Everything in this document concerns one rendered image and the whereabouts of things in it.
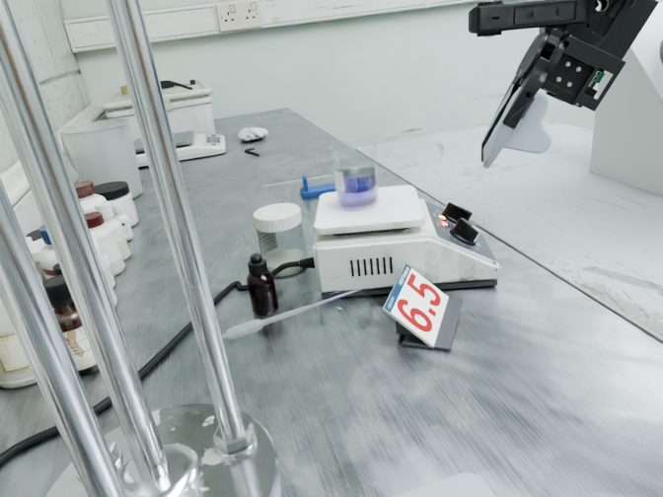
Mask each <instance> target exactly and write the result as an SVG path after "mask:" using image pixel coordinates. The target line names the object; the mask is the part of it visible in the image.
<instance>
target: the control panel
mask: <svg viewBox="0 0 663 497"><path fill-rule="evenodd" d="M424 201H425V204H426V207H427V209H428V212H429V215H430V218H431V220H432V223H433V226H434V229H435V231H436V234H437V236H438V237H439V238H441V239H444V240H446V241H448V242H451V243H453V244H455V245H458V246H460V247H462V248H465V249H468V250H471V251H473V252H475V253H478V254H480V255H482V256H485V257H487V258H489V259H492V260H494V261H496V259H495V257H494V255H493V254H492V252H491V250H490V248H489V247H488V245H487V243H486V241H485V240H484V238H483V236H482V234H481V233H480V235H479V237H478V238H477V243H476V245H475V246H470V245H467V244H464V243H462V242H461V241H459V240H457V239H456V238H455V237H453V236H452V235H451V233H450V230H451V229H452V228H455V226H456V224H454V223H452V222H451V221H449V220H447V219H446V218H445V219H442V218H440V217H439V216H440V215H441V216H443V215H442V212H443V211H444V208H442V207H440V206H438V205H435V204H433V203H431V202H429V201H426V200H424ZM442 222H446V223H447V224H448V226H446V225H444V224H442Z"/></svg>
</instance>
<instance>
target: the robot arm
mask: <svg viewBox="0 0 663 497"><path fill-rule="evenodd" d="M598 1H599V2H600V4H601V8H600V10H599V11H597V10H596V8H597V7H598V6H599V3H598ZM658 3H659V2H658V1H656V0H541V1H530V2H520V3H510V4H503V1H494V0H487V1H485V2H482V3H478V6H477V7H474V8H473V9H472V10H471V11H470V12H469V32H470V33H471V34H477V36H483V37H486V38H491V37H494V36H499V35H502V32H504V31H514V30H523V29H533V28H539V35H537V36H536V37H535V39H534V40H533V42H532V43H531V45H530V47H529V48H528V50H527V52H526V53H525V55H524V57H523V59H522V61H521V63H520V65H519V67H518V69H517V72H516V76H515V77H514V79H513V81H512V83H511V84H510V86H509V88H508V90H507V92H506V94H505V96H504V98H503V100H502V101H501V103H500V105H499V107H498V109H497V111H496V113H495V116H494V118H493V120H492V122H491V124H490V126H489V128H488V129H487V131H486V133H485V136H484V138H483V140H482V142H481V150H480V160H481V161H482V162H483V166H484V167H485V168H487V169H488V168H489V167H490V165H491V164H492V163H493V161H494V160H495V159H496V157H497V156H498V154H499V153H500V151H501V150H502V148H506V149H512V150H517V151H523V152H528V153H534V154H542V153H545V152H546V151H547V150H548V148H549V147H550V145H551V143H552V138H551V136H550V135H549V134H548V132H547V131H546V130H545V128H544V127H543V124H542V120H543V117H544V115H545V113H546V112H547V110H548V107H549V101H548V99H547V97H546V96H545V95H543V94H540V93H538V90H539V89H542V90H544V91H546V94H547V95H549V96H551V97H553V98H555V99H557V100H559V101H561V102H565V103H568V104H570V105H572V106H576V107H587V108H589V109H591V110H593V111H595V110H596V108H597V107H598V105H599V104H600V102H601V100H602V99H603V98H604V97H605V95H606V94H607V92H608V91H609V89H610V88H611V86H612V84H613V83H614V81H615V80H616V78H617V77H618V75H619V74H620V72H621V71H622V69H623V67H624V66H625V64H626V62H625V61H623V58H624V57H625V55H626V53H627V51H628V50H629V48H630V47H631V45H632V44H633V42H634V40H635V39H636V37H637V36H638V34H639V33H640V31H641V30H642V28H643V26H644V25H645V23H646V22H647V20H648V19H649V17H650V16H651V14H652V12H653V11H654V9H655V8H656V6H657V5H658ZM604 71H607V72H609V73H611V74H613V76H612V78H611V79H610V81H609V82H608V84H607V86H606V87H605V89H604V90H603V92H602V93H601V95H600V96H599V98H598V100H597V99H594V97H595V95H596V94H597V92H598V91H597V90H595V89H593V88H594V87H595V85H596V83H600V82H601V80H602V78H603V77H604V75H605V73H604Z"/></svg>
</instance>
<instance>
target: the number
mask: <svg viewBox="0 0 663 497"><path fill-rule="evenodd" d="M443 297H444V294H442V293H441V292H440V291H439V290H437V289H436V288H435V287H433V286H432V285H431V284H430V283H428V282H427V281H426V280H425V279H423V278H422V277H421V276H419V275H418V274H417V273H416V272H414V271H413V270H411V271H410V273H409V275H408V277H407V279H406V281H405V285H404V287H403V288H402V290H401V292H400V294H399V296H398V299H397V301H396V303H395V305H394V307H393V309H392V312H393V313H395V314H396V315H397V316H398V317H400V318H401V319H402V320H404V321H405V322H406V323H408V324H409V325H410V326H411V327H413V328H414V329H415V330H416V331H418V332H419V333H420V334H422V335H423V336H424V337H425V338H427V339H428V340H430V337H431V334H432V331H433V328H434V324H435V322H436V319H437V316H438V313H439V310H440V307H441V303H442V300H443Z"/></svg>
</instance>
